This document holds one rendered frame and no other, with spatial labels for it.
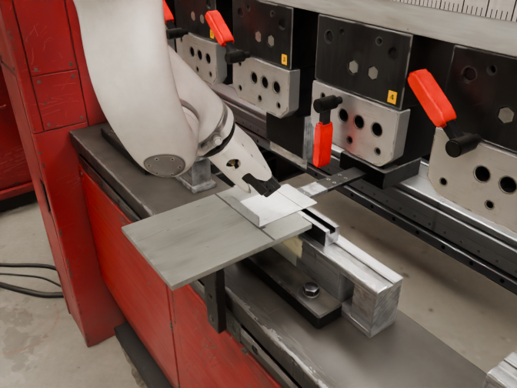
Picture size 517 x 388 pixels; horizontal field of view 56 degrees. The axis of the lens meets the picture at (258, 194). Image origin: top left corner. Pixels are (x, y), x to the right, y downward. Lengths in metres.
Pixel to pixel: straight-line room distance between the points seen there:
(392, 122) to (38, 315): 1.89
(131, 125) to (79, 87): 1.05
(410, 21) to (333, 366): 0.48
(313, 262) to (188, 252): 0.22
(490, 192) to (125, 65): 0.39
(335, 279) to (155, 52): 0.48
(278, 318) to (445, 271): 1.69
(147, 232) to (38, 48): 0.82
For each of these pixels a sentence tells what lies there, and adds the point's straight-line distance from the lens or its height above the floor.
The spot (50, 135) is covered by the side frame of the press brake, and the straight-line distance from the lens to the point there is 1.57.
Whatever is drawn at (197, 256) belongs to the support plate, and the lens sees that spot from 0.75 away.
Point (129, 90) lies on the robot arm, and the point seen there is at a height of 1.30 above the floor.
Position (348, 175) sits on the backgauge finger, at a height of 1.00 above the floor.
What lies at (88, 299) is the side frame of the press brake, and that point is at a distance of 1.91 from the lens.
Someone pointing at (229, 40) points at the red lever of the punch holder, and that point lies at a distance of 0.79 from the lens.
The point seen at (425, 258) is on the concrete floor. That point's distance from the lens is 2.49.
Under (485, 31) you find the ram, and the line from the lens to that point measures 0.52.
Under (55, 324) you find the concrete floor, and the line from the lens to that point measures 2.20.
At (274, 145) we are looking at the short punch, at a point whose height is 1.09.
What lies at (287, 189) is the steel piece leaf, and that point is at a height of 1.00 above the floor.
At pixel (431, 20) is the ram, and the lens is 0.56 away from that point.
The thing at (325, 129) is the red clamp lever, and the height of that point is 1.21.
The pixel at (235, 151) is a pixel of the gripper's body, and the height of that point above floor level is 1.17.
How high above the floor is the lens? 1.46
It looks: 31 degrees down
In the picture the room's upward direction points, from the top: straight up
